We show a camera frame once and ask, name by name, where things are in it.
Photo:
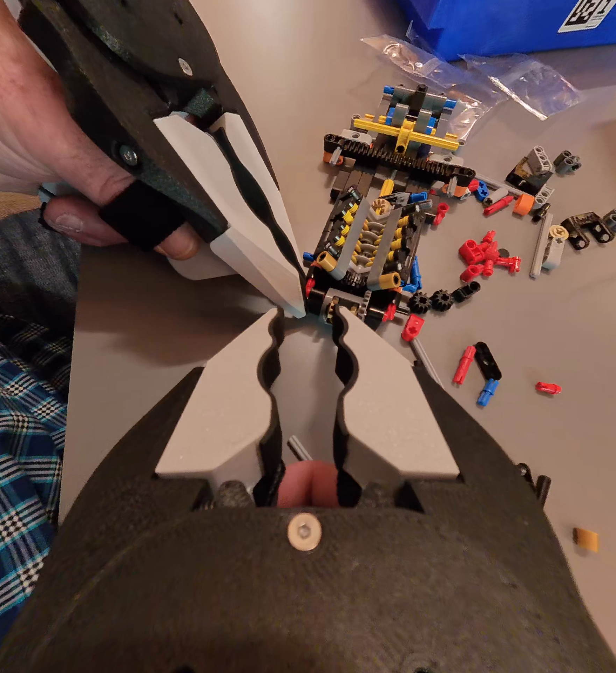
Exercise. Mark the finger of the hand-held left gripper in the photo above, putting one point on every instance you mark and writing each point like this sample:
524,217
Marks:
208,168
259,171

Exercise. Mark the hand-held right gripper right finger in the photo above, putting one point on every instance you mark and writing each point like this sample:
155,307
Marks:
392,420

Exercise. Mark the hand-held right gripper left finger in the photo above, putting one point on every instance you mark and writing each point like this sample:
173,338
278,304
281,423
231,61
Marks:
213,420

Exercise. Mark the lego car chassis model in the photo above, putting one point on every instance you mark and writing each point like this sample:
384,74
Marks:
376,242

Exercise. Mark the scatter of loose lego pieces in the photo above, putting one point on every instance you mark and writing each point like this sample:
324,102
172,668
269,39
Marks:
479,252

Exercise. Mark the tan lego brick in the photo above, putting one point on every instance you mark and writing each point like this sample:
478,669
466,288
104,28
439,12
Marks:
585,540

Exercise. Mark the person's right hand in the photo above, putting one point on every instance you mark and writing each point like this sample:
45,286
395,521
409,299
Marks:
308,486

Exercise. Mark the person's left hand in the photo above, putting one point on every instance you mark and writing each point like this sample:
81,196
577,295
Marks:
18,105

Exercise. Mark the blue plaid shirt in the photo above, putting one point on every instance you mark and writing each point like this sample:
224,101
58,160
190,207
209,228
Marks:
8,447

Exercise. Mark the dark grey trousers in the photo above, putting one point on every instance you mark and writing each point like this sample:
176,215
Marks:
18,273

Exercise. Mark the blue plastic bin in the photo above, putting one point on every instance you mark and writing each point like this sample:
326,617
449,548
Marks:
497,21

